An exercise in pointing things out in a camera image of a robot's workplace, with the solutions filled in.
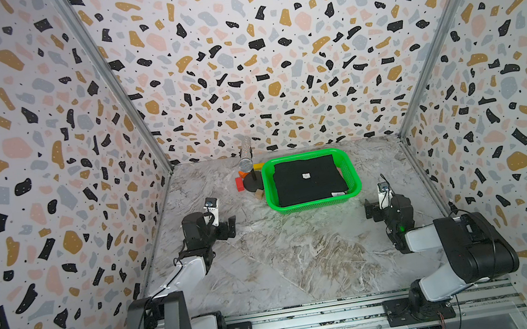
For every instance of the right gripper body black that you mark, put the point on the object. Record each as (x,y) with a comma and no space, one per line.
(378,215)

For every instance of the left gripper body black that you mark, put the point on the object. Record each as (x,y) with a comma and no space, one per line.
(218,233)

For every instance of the green plastic basket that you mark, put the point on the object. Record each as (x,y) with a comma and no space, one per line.
(342,162)

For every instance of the black t-shirt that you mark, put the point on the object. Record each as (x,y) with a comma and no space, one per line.
(304,181)

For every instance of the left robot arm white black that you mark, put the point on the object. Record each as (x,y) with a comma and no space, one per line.
(167,308)

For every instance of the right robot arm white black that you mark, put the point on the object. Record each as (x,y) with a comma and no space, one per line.
(474,249)

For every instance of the small wooden block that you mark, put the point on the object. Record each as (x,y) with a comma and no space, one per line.
(259,194)

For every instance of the red block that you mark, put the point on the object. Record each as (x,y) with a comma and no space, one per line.
(239,184)

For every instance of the black round disc stand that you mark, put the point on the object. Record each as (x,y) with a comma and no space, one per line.
(253,181)

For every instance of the yellow block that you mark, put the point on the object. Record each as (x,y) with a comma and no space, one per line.
(258,166)

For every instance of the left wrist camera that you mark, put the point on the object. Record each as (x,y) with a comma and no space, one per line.
(211,211)

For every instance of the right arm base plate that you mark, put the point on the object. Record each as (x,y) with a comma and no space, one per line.
(403,311)

